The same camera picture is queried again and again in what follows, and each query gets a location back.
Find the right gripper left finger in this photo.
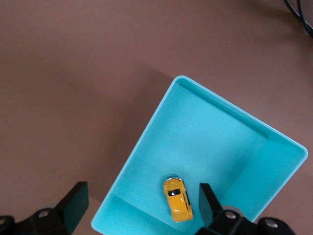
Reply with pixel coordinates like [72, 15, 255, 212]
[14, 181, 89, 235]

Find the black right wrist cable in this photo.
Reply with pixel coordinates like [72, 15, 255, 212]
[284, 0, 304, 18]

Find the black looping right arm cable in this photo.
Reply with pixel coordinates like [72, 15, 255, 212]
[297, 0, 313, 38]

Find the turquoise plastic bin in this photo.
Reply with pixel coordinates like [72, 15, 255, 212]
[90, 75, 308, 235]

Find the yellow beetle toy car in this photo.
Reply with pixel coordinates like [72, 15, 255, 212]
[163, 176, 194, 223]

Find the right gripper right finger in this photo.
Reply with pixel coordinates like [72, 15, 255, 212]
[198, 183, 257, 235]

